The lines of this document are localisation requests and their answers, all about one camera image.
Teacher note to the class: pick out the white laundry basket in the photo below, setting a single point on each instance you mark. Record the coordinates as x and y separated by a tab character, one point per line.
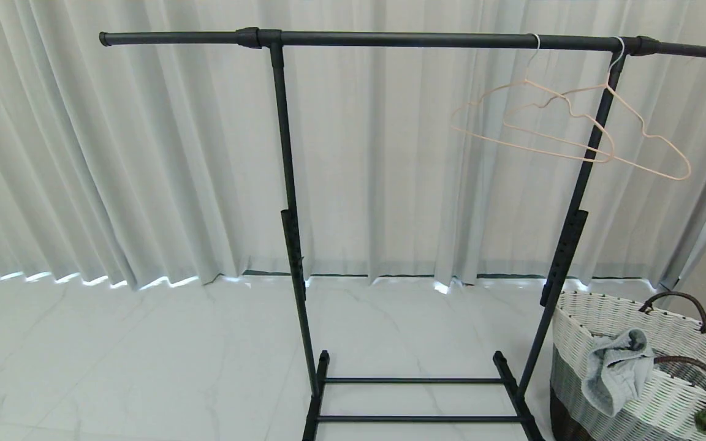
665	398

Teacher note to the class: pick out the black clothes rack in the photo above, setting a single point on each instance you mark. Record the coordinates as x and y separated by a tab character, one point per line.
390	40

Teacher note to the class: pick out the pale grey garment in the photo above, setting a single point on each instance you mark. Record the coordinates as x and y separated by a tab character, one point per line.
616	373

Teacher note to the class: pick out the pink clothes hanger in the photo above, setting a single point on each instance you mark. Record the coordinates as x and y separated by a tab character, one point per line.
524	144
635	165

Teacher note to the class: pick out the white curtain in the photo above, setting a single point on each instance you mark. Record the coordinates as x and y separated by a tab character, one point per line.
144	153

